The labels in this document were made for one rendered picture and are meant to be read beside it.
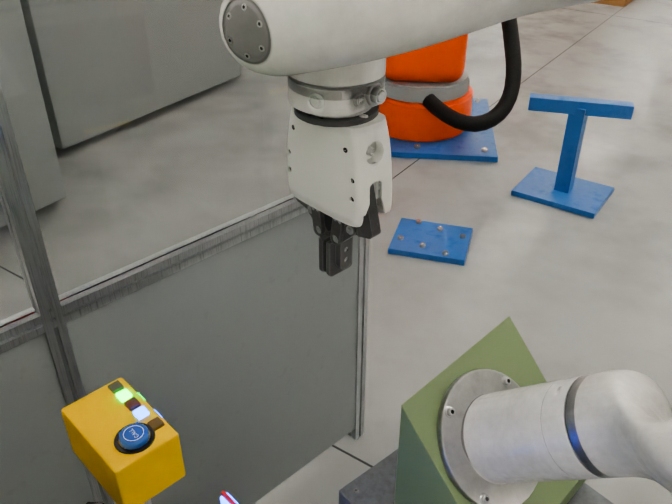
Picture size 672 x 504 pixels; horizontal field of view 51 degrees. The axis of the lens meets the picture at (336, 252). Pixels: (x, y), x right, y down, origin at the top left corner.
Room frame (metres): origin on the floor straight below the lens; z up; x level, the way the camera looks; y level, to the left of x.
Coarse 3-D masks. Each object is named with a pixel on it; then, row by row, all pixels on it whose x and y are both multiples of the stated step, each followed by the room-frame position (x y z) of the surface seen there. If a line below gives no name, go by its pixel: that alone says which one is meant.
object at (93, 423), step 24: (72, 408) 0.72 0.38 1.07; (96, 408) 0.72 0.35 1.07; (120, 408) 0.72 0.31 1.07; (72, 432) 0.70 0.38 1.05; (96, 432) 0.67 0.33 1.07; (168, 432) 0.67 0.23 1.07; (96, 456) 0.64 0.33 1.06; (120, 456) 0.63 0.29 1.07; (144, 456) 0.63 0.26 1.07; (168, 456) 0.66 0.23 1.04; (120, 480) 0.61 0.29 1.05; (144, 480) 0.63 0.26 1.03; (168, 480) 0.65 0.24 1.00
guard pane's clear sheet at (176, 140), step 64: (0, 0) 1.09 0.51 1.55; (64, 0) 1.16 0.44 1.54; (128, 0) 1.24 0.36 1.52; (192, 0) 1.32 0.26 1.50; (0, 64) 1.07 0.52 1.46; (64, 64) 1.14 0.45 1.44; (128, 64) 1.22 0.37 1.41; (192, 64) 1.31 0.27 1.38; (64, 128) 1.13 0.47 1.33; (128, 128) 1.21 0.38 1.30; (192, 128) 1.30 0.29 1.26; (256, 128) 1.41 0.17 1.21; (0, 192) 1.04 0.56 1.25; (64, 192) 1.11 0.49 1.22; (128, 192) 1.19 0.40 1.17; (192, 192) 1.29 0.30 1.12; (256, 192) 1.40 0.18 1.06; (0, 256) 1.01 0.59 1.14; (64, 256) 1.09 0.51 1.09; (128, 256) 1.17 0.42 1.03; (0, 320) 0.99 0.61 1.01
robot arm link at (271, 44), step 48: (240, 0) 0.49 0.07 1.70; (288, 0) 0.47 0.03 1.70; (336, 0) 0.45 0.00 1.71; (384, 0) 0.45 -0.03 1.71; (432, 0) 0.45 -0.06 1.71; (480, 0) 0.46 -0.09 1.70; (528, 0) 0.46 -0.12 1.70; (576, 0) 0.46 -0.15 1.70; (240, 48) 0.49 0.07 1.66; (288, 48) 0.47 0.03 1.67; (336, 48) 0.46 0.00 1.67; (384, 48) 0.45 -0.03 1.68
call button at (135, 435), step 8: (136, 424) 0.68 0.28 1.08; (120, 432) 0.66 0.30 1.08; (128, 432) 0.66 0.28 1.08; (136, 432) 0.66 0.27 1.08; (144, 432) 0.66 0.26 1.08; (120, 440) 0.65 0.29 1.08; (128, 440) 0.65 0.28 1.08; (136, 440) 0.65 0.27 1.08; (144, 440) 0.65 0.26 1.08; (128, 448) 0.64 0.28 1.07; (136, 448) 0.65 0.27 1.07
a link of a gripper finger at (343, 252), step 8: (344, 232) 0.56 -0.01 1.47; (352, 232) 0.56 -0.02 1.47; (344, 240) 0.56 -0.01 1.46; (352, 240) 0.59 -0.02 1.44; (328, 248) 0.57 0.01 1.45; (336, 248) 0.57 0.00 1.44; (344, 248) 0.57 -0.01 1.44; (352, 248) 0.59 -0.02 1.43; (328, 256) 0.57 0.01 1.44; (336, 256) 0.57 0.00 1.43; (344, 256) 0.57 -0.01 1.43; (352, 256) 0.59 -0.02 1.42; (328, 264) 0.57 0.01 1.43; (336, 264) 0.57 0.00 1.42; (344, 264) 0.57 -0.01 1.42; (328, 272) 0.57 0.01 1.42; (336, 272) 0.57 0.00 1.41
